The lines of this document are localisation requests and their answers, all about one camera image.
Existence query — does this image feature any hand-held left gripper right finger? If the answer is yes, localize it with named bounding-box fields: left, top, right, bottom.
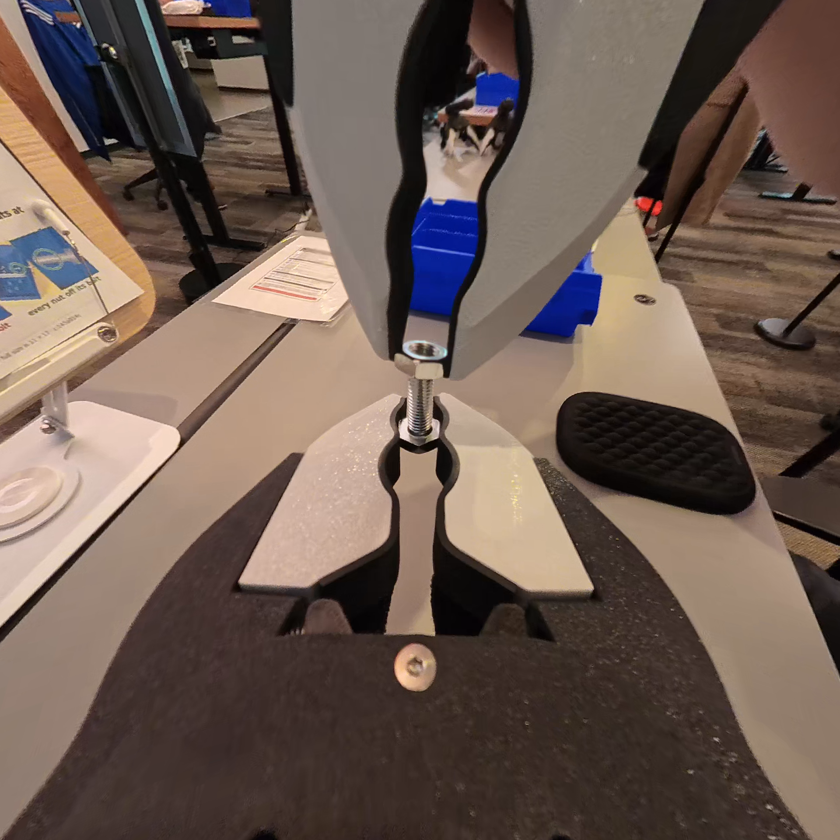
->
left=433, top=392, right=596, bottom=601

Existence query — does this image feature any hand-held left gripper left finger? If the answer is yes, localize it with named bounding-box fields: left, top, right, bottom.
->
left=238, top=394, right=404, bottom=599

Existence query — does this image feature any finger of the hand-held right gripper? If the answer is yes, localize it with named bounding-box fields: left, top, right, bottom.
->
left=290, top=0, right=434, bottom=363
left=448, top=0, right=707, bottom=382

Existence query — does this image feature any steel hex bolt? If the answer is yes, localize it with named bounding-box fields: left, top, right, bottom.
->
left=397, top=377, right=450, bottom=448

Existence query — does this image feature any steel hex nut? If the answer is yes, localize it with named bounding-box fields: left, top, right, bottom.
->
left=394, top=340, right=450, bottom=380

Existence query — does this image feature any person's right forearm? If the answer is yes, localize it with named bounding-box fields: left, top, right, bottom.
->
left=738, top=0, right=840, bottom=196

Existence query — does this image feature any brown wooden panel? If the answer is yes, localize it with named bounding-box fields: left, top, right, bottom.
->
left=656, top=72, right=765, bottom=231

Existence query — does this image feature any black textured wrist pad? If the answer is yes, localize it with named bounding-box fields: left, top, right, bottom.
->
left=556, top=392, right=757, bottom=516

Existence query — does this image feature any paper sheet in plastic sleeve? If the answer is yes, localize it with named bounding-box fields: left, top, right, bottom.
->
left=212, top=235, right=350, bottom=324

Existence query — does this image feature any black office chair base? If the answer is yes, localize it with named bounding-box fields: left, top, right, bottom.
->
left=123, top=164, right=227, bottom=212

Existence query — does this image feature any blue plastic bin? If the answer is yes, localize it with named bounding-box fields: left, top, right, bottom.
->
left=410, top=197, right=603, bottom=339

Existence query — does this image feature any rounded wooden board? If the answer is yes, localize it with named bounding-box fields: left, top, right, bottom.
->
left=0, top=85, right=157, bottom=421

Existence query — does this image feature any blue hanging garment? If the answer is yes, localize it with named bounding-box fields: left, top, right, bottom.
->
left=18, top=0, right=109, bottom=160

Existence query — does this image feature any black office chair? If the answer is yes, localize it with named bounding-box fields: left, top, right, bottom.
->
left=761, top=427, right=840, bottom=526

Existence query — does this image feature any colour printed instruction sheet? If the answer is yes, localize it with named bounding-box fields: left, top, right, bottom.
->
left=0, top=141, right=145, bottom=382

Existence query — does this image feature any black stanchion post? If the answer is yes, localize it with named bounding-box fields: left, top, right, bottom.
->
left=755, top=272, right=840, bottom=350

